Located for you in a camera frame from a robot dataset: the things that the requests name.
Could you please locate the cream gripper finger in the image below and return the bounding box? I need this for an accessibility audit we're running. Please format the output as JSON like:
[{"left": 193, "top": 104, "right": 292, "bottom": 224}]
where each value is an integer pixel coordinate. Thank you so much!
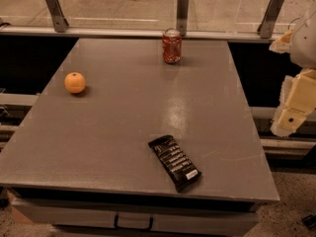
[
  {"left": 271, "top": 68, "right": 316, "bottom": 137},
  {"left": 269, "top": 30, "right": 293, "bottom": 53}
]

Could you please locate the orange fruit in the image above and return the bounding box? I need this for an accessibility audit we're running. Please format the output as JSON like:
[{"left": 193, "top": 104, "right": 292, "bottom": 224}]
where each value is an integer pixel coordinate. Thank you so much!
[{"left": 64, "top": 72, "right": 86, "bottom": 94}]

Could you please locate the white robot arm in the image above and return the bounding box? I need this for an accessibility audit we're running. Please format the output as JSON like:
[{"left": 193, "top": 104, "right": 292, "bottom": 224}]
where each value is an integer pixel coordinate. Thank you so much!
[{"left": 269, "top": 3, "right": 316, "bottom": 137}]

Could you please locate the black rxbar chocolate wrapper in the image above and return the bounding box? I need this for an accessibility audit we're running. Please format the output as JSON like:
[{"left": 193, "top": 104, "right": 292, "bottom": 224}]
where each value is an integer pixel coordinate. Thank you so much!
[{"left": 148, "top": 135, "right": 201, "bottom": 193}]

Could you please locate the red soda can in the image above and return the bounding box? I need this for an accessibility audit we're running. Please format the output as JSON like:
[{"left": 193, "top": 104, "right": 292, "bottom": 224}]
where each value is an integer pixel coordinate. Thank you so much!
[{"left": 162, "top": 29, "right": 182, "bottom": 64}]

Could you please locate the grey drawer front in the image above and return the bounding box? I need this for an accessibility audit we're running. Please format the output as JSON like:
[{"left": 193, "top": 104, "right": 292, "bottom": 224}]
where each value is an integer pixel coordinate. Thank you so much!
[{"left": 12, "top": 198, "right": 258, "bottom": 237}]

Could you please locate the right metal bracket post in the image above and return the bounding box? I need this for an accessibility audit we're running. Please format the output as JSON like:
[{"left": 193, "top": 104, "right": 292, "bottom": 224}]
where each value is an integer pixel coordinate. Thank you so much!
[{"left": 258, "top": 0, "right": 284, "bottom": 39}]

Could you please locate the metal bracket post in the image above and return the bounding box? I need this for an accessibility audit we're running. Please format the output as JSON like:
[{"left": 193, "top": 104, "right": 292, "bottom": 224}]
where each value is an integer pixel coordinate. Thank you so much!
[
  {"left": 258, "top": 0, "right": 284, "bottom": 39},
  {"left": 45, "top": 0, "right": 69, "bottom": 33},
  {"left": 176, "top": 0, "right": 189, "bottom": 36}
]

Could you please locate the middle metal bracket post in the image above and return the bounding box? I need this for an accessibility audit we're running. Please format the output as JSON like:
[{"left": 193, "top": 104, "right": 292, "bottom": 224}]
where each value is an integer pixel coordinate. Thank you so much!
[{"left": 176, "top": 0, "right": 189, "bottom": 36}]

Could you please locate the black drawer handle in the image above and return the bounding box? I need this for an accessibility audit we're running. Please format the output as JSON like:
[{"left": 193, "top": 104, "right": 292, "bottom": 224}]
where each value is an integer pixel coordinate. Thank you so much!
[{"left": 114, "top": 214, "right": 154, "bottom": 231}]

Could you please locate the left metal bracket post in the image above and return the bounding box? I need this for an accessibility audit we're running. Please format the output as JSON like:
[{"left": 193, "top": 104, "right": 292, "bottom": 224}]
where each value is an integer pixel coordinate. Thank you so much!
[{"left": 45, "top": 0, "right": 69, "bottom": 33}]

